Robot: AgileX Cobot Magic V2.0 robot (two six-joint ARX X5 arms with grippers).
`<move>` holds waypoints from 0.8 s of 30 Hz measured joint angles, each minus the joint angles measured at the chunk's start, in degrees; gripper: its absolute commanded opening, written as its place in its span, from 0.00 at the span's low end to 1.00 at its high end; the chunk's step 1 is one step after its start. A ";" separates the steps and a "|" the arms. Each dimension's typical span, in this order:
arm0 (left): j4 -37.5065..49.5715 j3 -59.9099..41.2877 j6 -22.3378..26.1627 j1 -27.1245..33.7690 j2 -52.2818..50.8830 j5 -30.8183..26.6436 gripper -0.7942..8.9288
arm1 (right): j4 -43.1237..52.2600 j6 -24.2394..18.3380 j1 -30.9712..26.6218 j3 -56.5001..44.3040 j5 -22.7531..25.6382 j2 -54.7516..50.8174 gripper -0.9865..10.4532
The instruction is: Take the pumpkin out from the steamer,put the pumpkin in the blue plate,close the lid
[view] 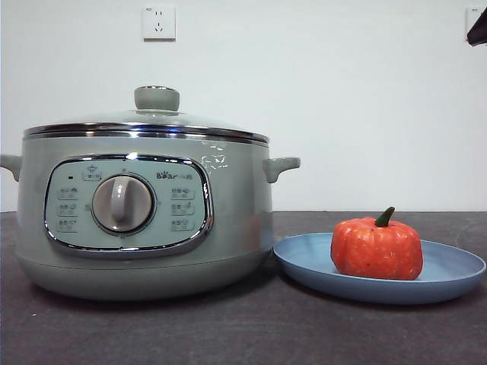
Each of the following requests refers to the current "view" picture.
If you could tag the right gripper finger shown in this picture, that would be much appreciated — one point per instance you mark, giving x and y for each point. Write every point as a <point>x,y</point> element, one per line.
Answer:
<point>480,33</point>

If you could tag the orange pumpkin with green stem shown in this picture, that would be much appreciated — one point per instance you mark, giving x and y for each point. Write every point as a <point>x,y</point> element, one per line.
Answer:
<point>376,249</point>

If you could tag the glass lid with green knob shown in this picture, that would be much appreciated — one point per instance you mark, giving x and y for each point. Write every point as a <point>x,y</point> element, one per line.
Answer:
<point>156,99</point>

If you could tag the blue round plate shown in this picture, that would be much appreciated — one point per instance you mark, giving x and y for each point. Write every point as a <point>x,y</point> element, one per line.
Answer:
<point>304,262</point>

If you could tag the pale green electric steamer pot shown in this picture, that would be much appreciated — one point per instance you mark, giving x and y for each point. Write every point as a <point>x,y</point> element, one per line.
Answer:
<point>236,213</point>

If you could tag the white wall socket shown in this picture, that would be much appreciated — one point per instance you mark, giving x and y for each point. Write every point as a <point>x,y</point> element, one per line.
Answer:
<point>159,23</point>
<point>472,19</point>

